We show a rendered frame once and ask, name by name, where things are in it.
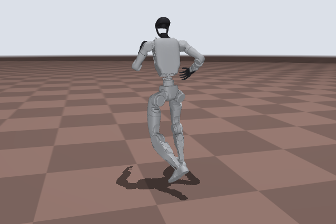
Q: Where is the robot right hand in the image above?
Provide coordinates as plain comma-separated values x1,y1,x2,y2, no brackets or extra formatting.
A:
179,67,195,80

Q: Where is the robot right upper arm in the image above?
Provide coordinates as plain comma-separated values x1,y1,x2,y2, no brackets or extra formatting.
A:
178,40,205,65

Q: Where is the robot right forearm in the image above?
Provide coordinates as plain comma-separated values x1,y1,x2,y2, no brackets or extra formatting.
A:
189,61,204,72

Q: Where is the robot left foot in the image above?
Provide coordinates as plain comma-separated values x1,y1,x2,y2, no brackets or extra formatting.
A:
168,165,189,183

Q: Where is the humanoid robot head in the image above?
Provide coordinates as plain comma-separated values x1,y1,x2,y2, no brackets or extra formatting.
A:
155,17,170,38

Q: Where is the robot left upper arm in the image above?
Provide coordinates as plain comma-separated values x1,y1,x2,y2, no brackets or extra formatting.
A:
132,41,154,71

